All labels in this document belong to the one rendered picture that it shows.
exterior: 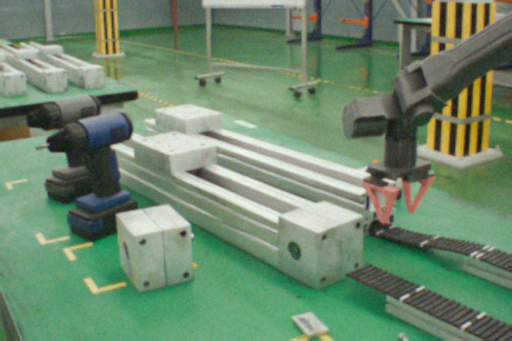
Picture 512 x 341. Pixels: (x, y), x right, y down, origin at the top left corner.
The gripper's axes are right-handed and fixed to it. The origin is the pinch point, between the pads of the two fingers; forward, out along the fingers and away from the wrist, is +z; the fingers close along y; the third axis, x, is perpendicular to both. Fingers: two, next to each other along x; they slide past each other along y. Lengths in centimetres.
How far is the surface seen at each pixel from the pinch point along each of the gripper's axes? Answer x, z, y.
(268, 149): -38.9, -3.4, -1.5
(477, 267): 18.1, 3.7, 1.3
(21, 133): -345, 53, -27
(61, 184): -56, 0, 41
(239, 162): -40.3, -1.5, 5.6
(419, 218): -3.0, 4.8, -10.5
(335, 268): 5.0, 2.4, 20.2
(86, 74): -195, -3, -21
